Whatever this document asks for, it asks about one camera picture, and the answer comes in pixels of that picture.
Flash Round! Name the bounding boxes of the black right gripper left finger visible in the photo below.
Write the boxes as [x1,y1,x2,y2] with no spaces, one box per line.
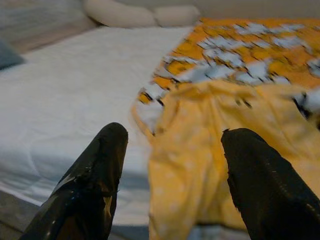
[19,122,129,240]

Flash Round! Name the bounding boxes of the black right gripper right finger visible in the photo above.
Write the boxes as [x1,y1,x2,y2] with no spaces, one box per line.
[220,127,320,240]

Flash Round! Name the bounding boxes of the yellow cartoon print blanket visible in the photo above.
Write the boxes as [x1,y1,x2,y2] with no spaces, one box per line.
[131,17,320,240]

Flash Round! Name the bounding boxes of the blue patterned blanket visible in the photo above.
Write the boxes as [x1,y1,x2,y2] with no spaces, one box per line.
[0,39,26,71]

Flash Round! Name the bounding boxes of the beige bolster pillow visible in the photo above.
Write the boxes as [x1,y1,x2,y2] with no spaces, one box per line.
[83,0,158,29]
[153,4,201,28]

